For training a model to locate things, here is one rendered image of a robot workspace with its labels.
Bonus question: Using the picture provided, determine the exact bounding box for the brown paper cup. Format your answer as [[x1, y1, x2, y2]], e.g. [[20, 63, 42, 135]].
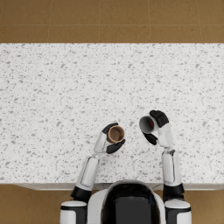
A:
[[106, 125, 126, 144]]

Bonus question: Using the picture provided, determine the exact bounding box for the white cup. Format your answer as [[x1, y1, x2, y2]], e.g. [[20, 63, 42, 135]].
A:
[[138, 115, 160, 135]]

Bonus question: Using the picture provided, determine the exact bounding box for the robot body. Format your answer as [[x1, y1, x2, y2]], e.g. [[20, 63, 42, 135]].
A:
[[87, 179, 167, 224]]

